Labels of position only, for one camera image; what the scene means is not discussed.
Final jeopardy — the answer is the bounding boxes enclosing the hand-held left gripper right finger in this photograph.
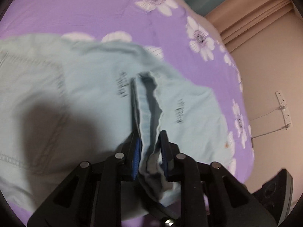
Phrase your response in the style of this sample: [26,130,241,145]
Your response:
[160,130,277,227]

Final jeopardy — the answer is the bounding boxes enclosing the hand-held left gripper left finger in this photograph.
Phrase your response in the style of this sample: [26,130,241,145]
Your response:
[27,135,143,227]

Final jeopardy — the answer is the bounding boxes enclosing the white cable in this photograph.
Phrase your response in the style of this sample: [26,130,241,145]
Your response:
[250,106,288,143]

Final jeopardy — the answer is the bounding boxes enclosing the light blue strawberry pants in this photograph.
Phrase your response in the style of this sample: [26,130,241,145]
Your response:
[0,33,229,218]

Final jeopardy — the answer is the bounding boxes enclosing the white power strip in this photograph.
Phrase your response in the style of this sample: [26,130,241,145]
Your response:
[275,90,293,130]

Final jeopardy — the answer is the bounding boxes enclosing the purple floral blanket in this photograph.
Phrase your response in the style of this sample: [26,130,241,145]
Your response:
[0,0,256,227]

